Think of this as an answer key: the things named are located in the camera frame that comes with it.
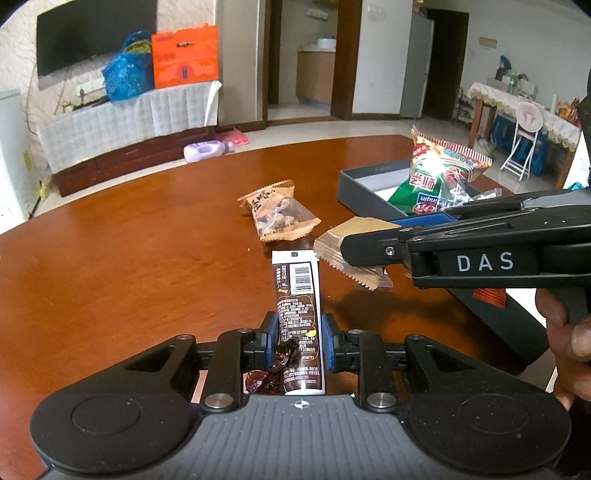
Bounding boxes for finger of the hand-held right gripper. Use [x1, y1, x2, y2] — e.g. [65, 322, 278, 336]
[338, 223, 463, 268]
[395, 188, 591, 232]

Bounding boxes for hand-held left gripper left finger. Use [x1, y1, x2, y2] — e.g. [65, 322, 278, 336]
[124, 312, 281, 412]

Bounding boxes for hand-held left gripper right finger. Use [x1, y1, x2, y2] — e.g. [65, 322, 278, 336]
[322, 312, 468, 411]

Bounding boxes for dark red candy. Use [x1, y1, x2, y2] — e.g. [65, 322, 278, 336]
[244, 336, 302, 396]

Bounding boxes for brown kraft paper packet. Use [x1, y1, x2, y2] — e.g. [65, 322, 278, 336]
[313, 216, 403, 292]

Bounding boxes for orange snack packet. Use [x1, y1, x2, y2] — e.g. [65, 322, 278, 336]
[471, 288, 509, 309]

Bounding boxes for brown-white barcode snack bar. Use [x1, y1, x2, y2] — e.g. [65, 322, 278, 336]
[270, 249, 328, 397]

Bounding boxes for green and red snack packet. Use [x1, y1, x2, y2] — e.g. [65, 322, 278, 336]
[387, 124, 493, 217]

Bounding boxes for grey box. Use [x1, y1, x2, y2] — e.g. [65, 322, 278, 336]
[336, 161, 557, 376]

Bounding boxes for person's right hand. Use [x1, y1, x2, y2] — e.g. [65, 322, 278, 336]
[534, 288, 591, 412]

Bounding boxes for blue plastic stool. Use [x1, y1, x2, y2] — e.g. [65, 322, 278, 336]
[491, 115, 520, 149]

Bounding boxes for white folding chair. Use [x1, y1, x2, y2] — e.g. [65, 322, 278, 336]
[500, 102, 549, 182]

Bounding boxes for brown nut packet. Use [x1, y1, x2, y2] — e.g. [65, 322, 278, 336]
[237, 179, 322, 243]

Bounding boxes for side table with cream cloth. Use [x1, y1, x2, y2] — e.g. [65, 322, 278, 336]
[465, 81, 583, 186]

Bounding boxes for pink slippers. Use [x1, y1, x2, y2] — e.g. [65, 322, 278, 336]
[213, 126, 250, 148]

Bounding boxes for wooden kitchen cabinet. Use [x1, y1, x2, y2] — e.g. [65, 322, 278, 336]
[296, 46, 336, 105]

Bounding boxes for purple plastic bottle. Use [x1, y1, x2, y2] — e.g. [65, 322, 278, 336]
[183, 140, 235, 164]

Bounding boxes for white checked tablecloth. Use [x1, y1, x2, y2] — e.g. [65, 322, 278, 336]
[37, 80, 223, 175]

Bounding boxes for orange cardboard box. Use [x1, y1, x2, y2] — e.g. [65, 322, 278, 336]
[151, 25, 221, 90]

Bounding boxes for blue plastic bag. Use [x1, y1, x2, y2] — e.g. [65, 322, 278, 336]
[102, 30, 156, 103]

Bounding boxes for white chest freezer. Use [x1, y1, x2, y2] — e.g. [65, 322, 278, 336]
[0, 89, 34, 234]

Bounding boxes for black television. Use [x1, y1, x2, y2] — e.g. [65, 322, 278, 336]
[36, 0, 158, 78]

